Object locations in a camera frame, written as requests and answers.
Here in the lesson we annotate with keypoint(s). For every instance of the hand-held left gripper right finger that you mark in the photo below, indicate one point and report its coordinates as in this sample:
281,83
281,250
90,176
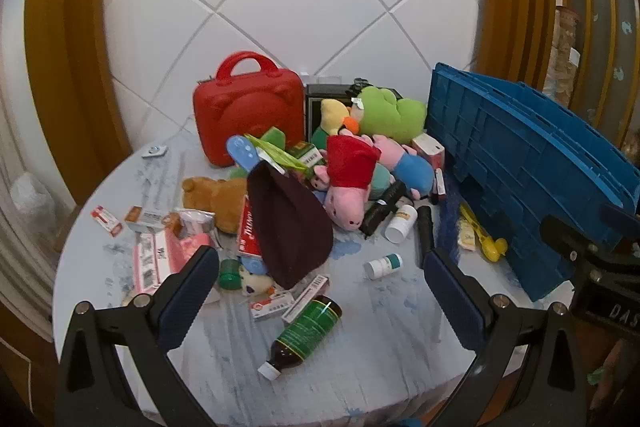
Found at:
450,292

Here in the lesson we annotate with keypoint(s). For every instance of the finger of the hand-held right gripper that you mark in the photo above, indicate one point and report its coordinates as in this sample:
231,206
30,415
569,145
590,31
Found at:
565,232
622,216

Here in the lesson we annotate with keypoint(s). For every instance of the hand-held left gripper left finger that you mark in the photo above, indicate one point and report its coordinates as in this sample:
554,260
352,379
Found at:
192,292

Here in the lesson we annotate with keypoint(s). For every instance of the green jar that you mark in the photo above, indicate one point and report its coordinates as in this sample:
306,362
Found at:
229,274

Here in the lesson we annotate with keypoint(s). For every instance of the white and pink barcode box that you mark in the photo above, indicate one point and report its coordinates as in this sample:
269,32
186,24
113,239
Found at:
150,264

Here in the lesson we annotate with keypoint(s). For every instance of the red toothpaste box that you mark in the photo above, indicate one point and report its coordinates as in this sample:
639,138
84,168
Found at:
247,232

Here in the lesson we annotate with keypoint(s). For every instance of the white pill bottle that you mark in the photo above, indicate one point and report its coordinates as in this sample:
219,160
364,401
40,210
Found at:
400,224

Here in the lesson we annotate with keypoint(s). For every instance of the blue plastic crate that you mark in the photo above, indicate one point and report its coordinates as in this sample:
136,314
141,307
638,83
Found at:
510,147

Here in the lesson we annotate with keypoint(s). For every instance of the long white medicine box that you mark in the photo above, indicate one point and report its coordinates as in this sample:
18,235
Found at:
305,299

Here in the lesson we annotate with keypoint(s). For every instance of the brown bottle green label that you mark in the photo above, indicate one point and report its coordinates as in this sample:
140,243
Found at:
305,334

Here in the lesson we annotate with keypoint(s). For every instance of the round pale blue desktop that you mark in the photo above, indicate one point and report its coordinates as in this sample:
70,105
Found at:
375,357

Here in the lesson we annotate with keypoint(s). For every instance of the yellow plastic toy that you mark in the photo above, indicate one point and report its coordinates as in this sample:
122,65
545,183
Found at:
487,244

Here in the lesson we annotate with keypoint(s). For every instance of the small white plush toy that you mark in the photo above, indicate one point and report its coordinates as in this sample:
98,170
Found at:
252,282

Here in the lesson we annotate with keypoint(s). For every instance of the blue furry cloth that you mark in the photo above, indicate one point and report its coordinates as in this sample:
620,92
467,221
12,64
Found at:
447,227

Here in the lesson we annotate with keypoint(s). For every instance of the black cylinder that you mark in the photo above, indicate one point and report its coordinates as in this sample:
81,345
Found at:
425,229

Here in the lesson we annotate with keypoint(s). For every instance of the clear plastic packet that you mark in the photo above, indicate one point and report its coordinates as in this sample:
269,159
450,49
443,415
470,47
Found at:
195,219

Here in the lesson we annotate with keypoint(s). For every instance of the small white bottle green cap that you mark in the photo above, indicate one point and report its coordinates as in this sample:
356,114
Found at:
380,267

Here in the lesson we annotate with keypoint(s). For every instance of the red and white medicine box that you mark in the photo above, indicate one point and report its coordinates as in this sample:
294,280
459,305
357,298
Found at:
272,305

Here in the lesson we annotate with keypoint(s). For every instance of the orange and white box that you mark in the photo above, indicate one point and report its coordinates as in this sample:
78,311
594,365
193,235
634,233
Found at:
142,219

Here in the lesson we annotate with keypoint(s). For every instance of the brown teddy bear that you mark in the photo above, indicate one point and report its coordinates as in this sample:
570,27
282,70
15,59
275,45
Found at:
225,202

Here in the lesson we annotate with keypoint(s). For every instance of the small red and white box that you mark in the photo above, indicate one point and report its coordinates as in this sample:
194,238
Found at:
106,221

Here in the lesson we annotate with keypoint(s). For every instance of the pink pig plush blue clothes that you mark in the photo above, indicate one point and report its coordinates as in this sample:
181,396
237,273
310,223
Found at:
412,169

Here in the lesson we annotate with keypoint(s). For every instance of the white and dark pink box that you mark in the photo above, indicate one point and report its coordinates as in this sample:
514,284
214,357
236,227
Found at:
427,149

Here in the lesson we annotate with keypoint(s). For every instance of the small white device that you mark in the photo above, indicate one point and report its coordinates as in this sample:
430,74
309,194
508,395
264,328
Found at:
153,152

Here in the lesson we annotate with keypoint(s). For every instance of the green snack packet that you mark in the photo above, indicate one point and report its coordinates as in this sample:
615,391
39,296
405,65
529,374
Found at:
280,157

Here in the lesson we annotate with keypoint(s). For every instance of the pink pig plush red dress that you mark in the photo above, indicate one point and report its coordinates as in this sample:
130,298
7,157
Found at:
350,162

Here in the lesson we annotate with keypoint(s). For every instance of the patterned paper roll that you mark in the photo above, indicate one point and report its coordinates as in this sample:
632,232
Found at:
565,57

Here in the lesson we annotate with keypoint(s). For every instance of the green cloth piece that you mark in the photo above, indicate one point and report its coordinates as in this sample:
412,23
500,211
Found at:
272,137

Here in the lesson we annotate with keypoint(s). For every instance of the green medicine box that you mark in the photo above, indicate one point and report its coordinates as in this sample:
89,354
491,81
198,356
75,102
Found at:
305,154

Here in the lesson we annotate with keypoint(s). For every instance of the white curtain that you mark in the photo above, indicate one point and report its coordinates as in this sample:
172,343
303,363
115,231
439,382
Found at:
25,232

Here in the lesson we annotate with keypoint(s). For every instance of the red hard carry case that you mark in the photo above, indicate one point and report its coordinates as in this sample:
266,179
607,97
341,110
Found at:
245,117

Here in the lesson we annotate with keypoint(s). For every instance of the clear plastic bag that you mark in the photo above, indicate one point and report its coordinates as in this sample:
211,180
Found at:
32,199

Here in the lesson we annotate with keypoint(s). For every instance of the wooden glass door cabinet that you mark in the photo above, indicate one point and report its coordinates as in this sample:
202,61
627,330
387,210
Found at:
605,32

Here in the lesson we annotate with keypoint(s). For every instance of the green frog plush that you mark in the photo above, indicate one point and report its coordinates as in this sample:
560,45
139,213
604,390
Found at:
385,112

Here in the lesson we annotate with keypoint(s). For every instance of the yellow duck plush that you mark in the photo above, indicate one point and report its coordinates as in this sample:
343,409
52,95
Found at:
332,114

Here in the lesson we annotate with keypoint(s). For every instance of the black box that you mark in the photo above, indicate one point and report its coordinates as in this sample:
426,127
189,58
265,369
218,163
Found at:
315,107

